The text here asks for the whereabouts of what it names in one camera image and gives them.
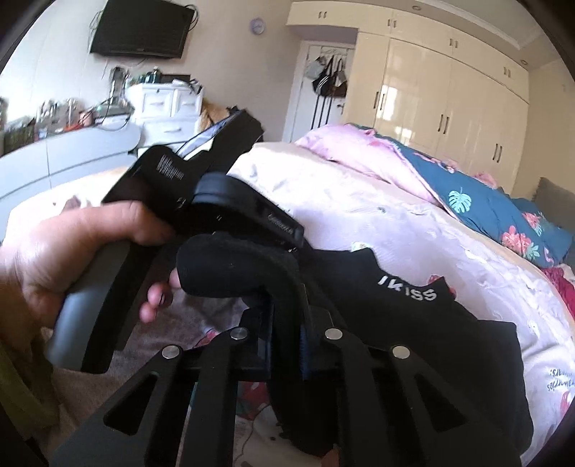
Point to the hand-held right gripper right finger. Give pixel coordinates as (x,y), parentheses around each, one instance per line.
(305,354)

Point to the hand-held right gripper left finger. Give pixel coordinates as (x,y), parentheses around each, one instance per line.
(265,339)

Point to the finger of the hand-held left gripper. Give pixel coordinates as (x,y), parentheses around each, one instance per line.
(233,139)

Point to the black pants with orange cuffs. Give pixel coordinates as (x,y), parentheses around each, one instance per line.
(404,323)

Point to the person's left hand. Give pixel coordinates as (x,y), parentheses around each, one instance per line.
(54,256)

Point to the brown plush bag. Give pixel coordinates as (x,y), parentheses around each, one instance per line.
(211,116)

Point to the white drawer cabinet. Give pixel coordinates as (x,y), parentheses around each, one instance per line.
(166,112)

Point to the white room door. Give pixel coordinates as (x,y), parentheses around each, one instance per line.
(310,103)

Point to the pile of assorted desk clutter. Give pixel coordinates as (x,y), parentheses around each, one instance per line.
(67,114)

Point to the bags hanging on door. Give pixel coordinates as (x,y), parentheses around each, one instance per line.
(330,78)

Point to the pale pink printed bed sheet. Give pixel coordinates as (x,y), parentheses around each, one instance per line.
(404,224)

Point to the cream glossy wardrobe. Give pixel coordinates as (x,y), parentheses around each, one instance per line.
(449,99)

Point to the teal and pink floral quilt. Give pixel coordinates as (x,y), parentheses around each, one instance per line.
(467,197)

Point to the red floral cloth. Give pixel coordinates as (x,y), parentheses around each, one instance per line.
(561,280)

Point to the grey padded headboard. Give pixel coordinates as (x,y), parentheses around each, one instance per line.
(555,202)

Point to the round wall clock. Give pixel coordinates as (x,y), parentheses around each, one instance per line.
(257,25)

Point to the black wall television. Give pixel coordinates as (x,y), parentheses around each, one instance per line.
(141,29)

